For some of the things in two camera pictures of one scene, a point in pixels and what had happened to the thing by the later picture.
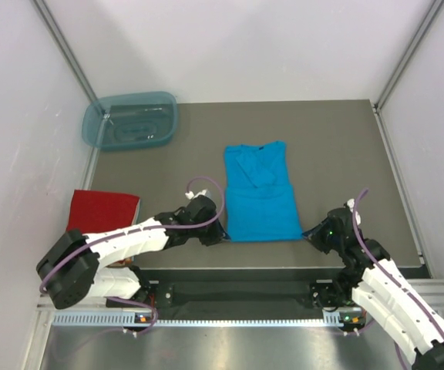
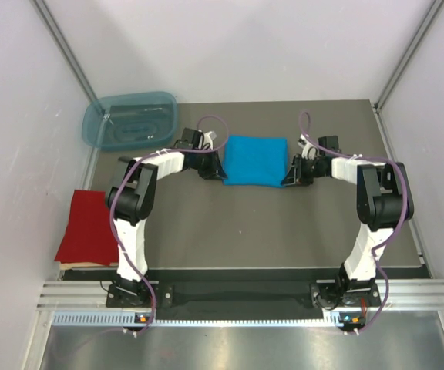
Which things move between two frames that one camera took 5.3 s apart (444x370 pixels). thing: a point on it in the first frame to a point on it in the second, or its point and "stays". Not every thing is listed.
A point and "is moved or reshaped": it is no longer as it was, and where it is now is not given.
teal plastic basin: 130,121 stays
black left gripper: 216,236 to 214,169
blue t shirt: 260,202 is moved or reshaped
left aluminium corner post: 75,64 stays
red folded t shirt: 95,212 stays
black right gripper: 314,235 to 296,176
